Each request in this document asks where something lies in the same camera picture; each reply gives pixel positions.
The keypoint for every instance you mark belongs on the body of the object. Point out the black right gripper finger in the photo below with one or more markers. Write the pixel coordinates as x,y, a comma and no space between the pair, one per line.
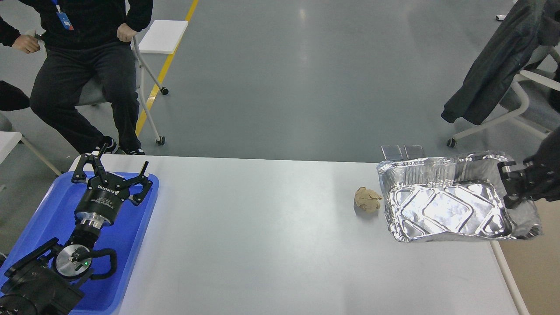
515,182

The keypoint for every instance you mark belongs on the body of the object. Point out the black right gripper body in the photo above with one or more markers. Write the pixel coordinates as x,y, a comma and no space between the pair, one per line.
544,169

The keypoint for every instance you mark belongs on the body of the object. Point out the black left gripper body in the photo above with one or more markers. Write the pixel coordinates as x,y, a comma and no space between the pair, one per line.
102,200

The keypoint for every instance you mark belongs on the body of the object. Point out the aluminium foil tray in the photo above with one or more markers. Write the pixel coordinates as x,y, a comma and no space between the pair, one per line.
453,198

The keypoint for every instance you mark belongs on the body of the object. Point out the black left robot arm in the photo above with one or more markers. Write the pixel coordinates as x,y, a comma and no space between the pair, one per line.
77,253

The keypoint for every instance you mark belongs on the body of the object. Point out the blue plastic tray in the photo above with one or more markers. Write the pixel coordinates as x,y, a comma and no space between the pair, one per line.
54,217

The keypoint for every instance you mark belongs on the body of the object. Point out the white chair with jacket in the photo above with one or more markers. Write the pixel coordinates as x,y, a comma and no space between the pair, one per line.
524,100

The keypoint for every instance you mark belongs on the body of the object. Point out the white side table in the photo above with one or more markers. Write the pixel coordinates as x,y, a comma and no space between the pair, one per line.
27,166

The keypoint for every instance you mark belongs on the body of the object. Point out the beige plastic bin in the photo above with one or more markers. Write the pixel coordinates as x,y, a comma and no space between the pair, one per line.
532,268

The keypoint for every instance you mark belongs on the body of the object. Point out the right floor plate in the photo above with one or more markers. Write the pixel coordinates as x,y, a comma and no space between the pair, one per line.
414,152

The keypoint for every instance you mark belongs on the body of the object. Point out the floor plate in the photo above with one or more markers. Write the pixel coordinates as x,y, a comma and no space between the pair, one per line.
414,152
392,152

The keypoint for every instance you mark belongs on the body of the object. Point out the seated person in black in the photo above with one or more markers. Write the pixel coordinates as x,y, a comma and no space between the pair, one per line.
83,39

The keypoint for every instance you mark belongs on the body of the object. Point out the left floor plate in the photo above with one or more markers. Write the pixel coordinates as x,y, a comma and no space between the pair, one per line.
392,152

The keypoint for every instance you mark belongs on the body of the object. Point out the crumpled brown paper ball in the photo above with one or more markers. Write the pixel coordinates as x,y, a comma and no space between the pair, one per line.
367,199

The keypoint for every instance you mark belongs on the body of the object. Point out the dark grey jacket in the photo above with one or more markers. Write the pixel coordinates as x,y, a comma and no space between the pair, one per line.
528,25

